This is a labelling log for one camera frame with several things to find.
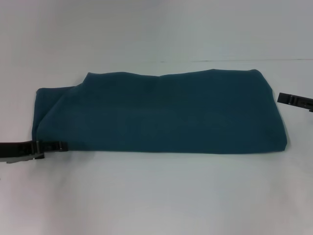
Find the blue teal shirt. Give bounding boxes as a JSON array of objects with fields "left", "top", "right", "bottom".
[{"left": 33, "top": 69, "right": 289, "bottom": 155}]

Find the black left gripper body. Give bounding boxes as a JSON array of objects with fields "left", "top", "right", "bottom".
[{"left": 0, "top": 141, "right": 39, "bottom": 158}]

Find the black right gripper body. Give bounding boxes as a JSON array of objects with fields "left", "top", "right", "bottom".
[{"left": 292, "top": 95, "right": 313, "bottom": 110}]

